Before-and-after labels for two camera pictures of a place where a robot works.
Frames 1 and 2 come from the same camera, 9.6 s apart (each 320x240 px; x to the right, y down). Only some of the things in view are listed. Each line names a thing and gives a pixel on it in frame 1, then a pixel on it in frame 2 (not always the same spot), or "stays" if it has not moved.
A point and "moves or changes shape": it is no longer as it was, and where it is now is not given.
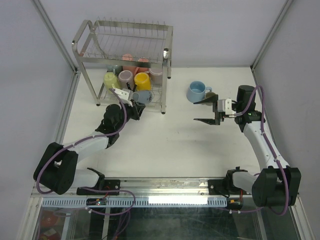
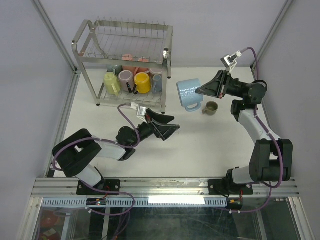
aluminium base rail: [140, 189] stays
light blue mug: [196, 91] moves or changes shape
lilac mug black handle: [126, 80] stays
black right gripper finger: [210, 121] → [211, 87]
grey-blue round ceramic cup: [116, 69] stays
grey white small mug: [144, 96] → [156, 84]
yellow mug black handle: [142, 81] stays
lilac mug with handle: [156, 75] stays
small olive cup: [208, 94] moves or changes shape
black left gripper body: [131, 112] → [149, 120]
